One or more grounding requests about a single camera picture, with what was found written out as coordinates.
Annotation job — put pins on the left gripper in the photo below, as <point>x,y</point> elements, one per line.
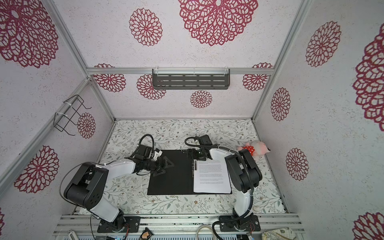
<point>160,166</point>

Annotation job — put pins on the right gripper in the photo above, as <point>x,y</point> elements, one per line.
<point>194,156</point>

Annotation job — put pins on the blue black folder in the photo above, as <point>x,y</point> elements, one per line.
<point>177,180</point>

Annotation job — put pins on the printed paper sheet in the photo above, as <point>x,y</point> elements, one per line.
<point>211,177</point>

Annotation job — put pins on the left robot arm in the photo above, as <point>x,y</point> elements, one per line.
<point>87,186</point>

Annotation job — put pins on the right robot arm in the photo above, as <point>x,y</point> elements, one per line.
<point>243,171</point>

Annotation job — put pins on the pink plush toy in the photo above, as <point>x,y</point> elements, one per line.
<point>256,148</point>

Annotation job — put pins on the patterned cloth bag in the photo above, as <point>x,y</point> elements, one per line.
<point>279,234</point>

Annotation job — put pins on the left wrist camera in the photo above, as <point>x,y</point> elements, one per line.
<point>157,154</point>

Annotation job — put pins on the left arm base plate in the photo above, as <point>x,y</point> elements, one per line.
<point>122,224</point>

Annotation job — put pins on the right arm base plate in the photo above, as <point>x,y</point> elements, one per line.
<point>248,224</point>

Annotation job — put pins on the grey wall shelf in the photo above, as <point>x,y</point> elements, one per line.
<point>191,79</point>

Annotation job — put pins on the black wire wall rack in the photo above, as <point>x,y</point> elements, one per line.
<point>63,119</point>

